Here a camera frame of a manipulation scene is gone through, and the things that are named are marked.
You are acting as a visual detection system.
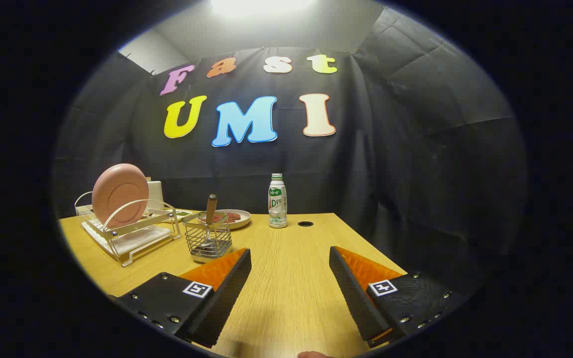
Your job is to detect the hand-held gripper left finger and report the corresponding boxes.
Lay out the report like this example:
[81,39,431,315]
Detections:
[110,248,252,349]

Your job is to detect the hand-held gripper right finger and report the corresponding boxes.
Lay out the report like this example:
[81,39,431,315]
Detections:
[329,246,461,349]

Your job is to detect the silver wire basket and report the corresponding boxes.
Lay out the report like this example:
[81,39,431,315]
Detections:
[182,211,233,264]

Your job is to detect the wooden-handled spoon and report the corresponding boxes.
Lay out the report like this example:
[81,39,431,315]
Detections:
[202,194,219,249]

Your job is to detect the white wire dish rack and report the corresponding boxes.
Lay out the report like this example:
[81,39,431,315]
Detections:
[74,191,182,268]

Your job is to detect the pink plate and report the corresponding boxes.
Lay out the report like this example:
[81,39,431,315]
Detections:
[92,164,149,229]

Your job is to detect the beige plate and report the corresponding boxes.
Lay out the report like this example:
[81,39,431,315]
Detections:
[197,209,252,230]

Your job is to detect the white green-label drink bottle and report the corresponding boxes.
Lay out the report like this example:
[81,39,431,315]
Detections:
[268,173,288,229]

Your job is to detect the white drip tray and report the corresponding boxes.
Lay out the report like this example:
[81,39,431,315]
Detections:
[82,220,180,257]

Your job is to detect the white toaster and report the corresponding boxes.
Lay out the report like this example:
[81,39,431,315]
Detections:
[146,180,164,209]

